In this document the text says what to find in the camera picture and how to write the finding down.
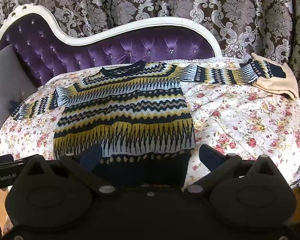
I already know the brown damask curtain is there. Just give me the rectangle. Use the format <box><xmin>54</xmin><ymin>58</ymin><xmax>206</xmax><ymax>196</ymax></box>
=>
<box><xmin>0</xmin><ymin>0</ymin><xmax>300</xmax><ymax>105</ymax></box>

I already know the purple tufted sofa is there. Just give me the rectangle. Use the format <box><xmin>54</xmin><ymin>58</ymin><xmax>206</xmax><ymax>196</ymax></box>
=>
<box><xmin>0</xmin><ymin>4</ymin><xmax>222</xmax><ymax>87</ymax></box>

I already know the floral bedspread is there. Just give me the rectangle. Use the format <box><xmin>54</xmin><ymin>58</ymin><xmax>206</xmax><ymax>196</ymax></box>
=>
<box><xmin>0</xmin><ymin>56</ymin><xmax>300</xmax><ymax>189</ymax></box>

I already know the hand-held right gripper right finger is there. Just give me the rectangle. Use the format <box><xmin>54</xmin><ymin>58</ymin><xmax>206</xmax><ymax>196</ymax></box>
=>
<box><xmin>184</xmin><ymin>144</ymin><xmax>278</xmax><ymax>197</ymax></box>

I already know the patterned knit sweater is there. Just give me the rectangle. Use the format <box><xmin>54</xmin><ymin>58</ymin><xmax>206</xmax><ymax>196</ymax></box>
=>
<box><xmin>10</xmin><ymin>60</ymin><xmax>288</xmax><ymax>188</ymax></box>

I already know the grey pillow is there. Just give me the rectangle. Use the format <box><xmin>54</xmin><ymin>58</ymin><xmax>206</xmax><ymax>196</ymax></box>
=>
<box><xmin>0</xmin><ymin>44</ymin><xmax>39</xmax><ymax>134</ymax></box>

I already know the beige cloth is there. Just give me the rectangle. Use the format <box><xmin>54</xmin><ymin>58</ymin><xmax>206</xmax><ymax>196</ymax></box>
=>
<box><xmin>251</xmin><ymin>53</ymin><xmax>299</xmax><ymax>100</ymax></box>

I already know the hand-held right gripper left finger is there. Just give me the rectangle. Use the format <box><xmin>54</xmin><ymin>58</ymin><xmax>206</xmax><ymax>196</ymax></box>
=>
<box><xmin>22</xmin><ymin>144</ymin><xmax>118</xmax><ymax>197</ymax></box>

